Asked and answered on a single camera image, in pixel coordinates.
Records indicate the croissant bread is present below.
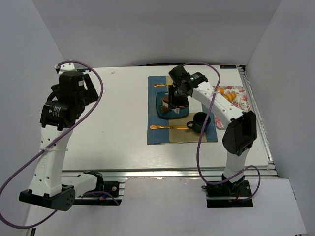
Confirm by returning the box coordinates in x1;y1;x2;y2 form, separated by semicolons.
223;93;237;103

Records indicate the gold fork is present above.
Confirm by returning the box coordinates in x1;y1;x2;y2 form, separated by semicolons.
153;84;172;87

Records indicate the floral pink tray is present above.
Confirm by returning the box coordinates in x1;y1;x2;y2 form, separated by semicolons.
211;85;252;130

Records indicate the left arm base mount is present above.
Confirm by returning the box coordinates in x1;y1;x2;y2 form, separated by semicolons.
71;171;125;206

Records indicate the blue label sticker right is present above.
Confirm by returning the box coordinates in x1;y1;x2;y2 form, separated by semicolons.
220;65;237;69

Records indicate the purple cable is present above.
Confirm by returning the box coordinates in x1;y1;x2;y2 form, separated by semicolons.
182;61;261;203
0;59;104;230

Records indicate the dark green mug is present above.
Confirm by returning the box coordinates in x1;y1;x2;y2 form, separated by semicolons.
187;112;211;133

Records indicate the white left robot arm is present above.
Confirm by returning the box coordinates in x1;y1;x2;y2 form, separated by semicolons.
19;61;104;211

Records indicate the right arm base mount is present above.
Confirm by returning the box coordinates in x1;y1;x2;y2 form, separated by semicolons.
201;180;253;208

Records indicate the gold knife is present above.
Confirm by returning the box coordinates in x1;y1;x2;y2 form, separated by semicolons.
149;125;189;130

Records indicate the blue and tan placemat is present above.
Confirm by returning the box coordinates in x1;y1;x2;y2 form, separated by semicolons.
147;76;208;145

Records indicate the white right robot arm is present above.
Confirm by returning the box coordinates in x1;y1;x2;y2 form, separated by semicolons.
169;65;257;188

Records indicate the round bread roll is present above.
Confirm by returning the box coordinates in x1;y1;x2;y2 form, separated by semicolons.
217;87;224;95

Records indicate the teal square plate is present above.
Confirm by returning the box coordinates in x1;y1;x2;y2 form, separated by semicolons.
156;91;189;120

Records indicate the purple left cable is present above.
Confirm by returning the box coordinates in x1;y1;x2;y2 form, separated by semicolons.
0;59;104;230

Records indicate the sliced bread piece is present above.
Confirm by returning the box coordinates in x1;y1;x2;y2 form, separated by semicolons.
160;96;179;115

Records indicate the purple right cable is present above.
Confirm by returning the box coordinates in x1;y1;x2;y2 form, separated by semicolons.
182;61;261;203

